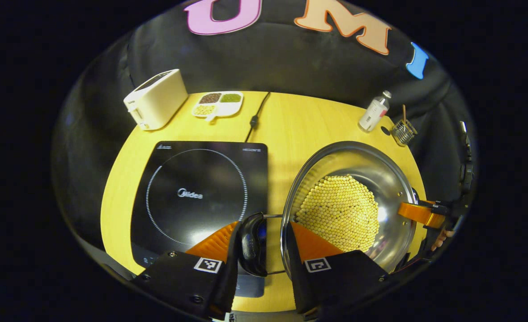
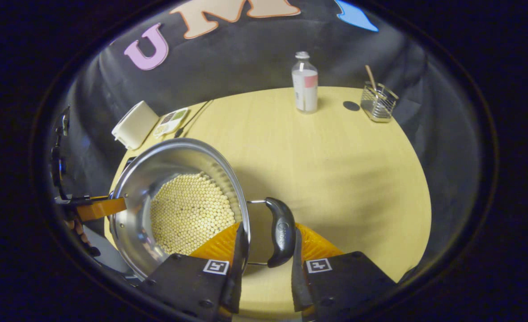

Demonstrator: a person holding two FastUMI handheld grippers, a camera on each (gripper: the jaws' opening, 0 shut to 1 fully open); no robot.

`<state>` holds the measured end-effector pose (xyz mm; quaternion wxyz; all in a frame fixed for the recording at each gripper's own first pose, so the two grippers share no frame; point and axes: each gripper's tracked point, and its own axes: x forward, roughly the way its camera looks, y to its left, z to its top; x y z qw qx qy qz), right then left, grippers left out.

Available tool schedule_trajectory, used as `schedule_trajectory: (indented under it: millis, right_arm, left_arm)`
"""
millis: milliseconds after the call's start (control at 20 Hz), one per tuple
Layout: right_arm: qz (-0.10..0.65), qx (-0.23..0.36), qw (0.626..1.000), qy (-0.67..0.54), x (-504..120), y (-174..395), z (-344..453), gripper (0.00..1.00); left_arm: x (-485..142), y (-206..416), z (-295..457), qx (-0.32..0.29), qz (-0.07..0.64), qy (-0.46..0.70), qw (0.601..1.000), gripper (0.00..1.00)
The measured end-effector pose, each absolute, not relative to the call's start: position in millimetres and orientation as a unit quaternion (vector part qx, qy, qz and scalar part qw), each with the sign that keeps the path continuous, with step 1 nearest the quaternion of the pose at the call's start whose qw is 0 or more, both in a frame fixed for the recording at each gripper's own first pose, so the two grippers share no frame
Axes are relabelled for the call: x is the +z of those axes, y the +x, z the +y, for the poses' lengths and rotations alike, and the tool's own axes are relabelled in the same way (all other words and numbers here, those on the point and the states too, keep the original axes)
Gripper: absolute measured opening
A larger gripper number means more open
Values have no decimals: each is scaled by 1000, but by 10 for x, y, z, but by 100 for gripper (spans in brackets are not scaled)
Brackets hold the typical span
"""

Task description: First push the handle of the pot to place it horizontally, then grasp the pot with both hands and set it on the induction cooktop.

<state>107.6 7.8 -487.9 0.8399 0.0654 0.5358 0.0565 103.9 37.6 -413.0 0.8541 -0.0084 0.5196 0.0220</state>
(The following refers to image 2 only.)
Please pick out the white divided bean dish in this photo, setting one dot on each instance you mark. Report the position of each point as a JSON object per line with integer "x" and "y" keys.
{"x": 171, "y": 121}

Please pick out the stainless steel pot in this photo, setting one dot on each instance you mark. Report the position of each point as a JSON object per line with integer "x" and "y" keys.
{"x": 138, "y": 188}

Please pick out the white toaster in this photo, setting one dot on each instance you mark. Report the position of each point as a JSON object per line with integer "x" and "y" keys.
{"x": 134, "y": 125}

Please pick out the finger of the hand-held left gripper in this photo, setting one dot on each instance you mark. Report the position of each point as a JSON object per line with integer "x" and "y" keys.
{"x": 103, "y": 208}

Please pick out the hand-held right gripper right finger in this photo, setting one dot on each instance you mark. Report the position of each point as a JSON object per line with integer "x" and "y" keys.
{"x": 300, "y": 277}

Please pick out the heap of yellow soybeans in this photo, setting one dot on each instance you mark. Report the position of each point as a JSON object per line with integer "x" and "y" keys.
{"x": 188, "y": 214}

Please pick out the black backdrop cloth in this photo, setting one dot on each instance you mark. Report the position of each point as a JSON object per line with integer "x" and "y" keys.
{"x": 246, "y": 58}

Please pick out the small black round disc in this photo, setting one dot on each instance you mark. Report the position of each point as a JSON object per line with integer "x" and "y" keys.
{"x": 351, "y": 106}

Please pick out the wooden stick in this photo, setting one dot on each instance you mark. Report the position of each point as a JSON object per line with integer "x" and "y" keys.
{"x": 371, "y": 78}

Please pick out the clear bottle pink label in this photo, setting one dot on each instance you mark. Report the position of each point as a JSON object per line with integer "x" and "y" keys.
{"x": 305, "y": 87}

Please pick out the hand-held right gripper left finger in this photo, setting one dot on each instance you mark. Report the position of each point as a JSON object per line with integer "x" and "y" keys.
{"x": 235, "y": 277}

